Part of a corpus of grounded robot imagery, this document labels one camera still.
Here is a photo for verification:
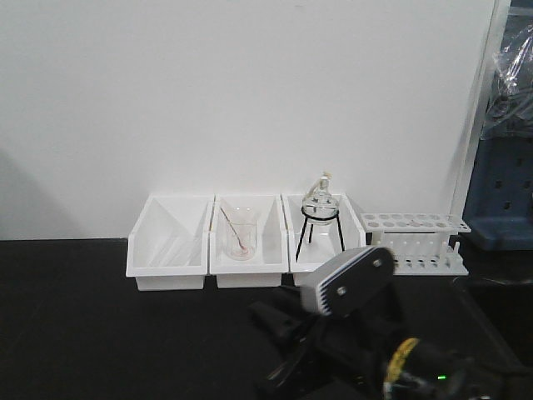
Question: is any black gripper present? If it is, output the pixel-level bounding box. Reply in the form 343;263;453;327
248;283;404;399

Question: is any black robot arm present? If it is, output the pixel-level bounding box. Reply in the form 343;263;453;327
249;283;532;399

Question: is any glass beaker in bin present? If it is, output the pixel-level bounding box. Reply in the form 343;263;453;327
223;207;258;261

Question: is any right white storage bin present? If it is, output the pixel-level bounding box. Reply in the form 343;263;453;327
281;193;366;286

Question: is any white storage bin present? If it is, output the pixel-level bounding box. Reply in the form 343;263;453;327
126;195;215;292
208;194;289;288
281;193;366;286

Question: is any white test tube rack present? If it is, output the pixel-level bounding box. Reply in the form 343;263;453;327
361;212;471;276

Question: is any middle white storage bin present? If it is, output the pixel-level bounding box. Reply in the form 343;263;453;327
208;194;289;288

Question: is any glass alcohol lamp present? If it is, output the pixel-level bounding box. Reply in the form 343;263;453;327
302;172;338;220

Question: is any glass stirring rod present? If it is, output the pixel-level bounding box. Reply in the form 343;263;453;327
219;206;247;252

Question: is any left white storage bin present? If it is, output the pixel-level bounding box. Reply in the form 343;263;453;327
126;195;215;292

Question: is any blue-grey pegboard drying rack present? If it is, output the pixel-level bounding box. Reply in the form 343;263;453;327
463;1;532;251

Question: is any clear plastic bag of pegs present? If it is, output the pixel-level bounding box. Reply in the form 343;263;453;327
481;24;532;140

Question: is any yellow braided cable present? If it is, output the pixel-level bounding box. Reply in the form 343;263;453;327
382;337;420;391

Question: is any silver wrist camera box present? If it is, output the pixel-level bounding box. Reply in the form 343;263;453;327
300;246;395;317

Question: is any black wire tripod stand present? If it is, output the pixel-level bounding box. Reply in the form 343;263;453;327
295;206;346;262

